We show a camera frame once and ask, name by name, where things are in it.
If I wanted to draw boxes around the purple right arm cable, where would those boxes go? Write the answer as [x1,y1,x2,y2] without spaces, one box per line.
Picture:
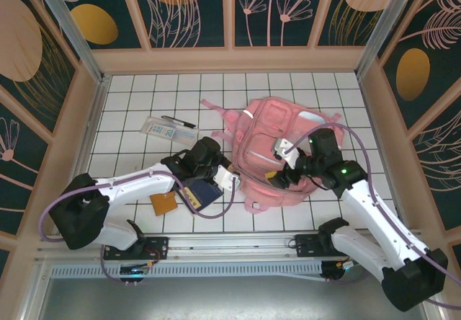
[287,124,461,310]

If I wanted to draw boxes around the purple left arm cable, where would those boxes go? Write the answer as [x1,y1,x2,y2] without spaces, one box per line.
[39,170,241,287]

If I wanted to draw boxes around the aluminium mounting rail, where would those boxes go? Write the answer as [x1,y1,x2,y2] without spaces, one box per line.
[35,228,429,263]

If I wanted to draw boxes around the dark blue book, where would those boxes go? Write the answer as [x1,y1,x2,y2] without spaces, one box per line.
[172,179,223,215]

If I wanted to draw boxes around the tan leather wallet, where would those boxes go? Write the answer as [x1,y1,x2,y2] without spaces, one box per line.
[150,192,179,216]

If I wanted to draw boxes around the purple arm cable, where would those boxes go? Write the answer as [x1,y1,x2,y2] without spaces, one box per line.
[39,170,241,287]
[287,124,461,310]

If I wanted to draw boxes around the pink backpack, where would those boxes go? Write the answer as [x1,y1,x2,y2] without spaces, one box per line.
[200,97,343,215]

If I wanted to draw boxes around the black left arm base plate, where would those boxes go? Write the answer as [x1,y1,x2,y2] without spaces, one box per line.
[103,236,170,262]

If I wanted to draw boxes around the black marker pen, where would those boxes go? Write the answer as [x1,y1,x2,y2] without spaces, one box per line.
[161,115,197,126]

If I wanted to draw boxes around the grey slotted cable duct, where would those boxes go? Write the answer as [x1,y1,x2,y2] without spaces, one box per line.
[50,262,327,280]

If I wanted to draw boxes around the aluminium side rail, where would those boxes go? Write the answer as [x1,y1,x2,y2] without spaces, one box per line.
[57,76,111,234]

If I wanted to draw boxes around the clear plastic pencil case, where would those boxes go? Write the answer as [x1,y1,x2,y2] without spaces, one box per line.
[140,116,200,143]

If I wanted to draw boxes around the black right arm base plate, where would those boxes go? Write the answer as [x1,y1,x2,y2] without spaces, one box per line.
[294,232,361,259]

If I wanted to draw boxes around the aluminium frame post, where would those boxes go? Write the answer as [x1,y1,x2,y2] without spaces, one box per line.
[354,0,422,76]
[30,0,109,83]

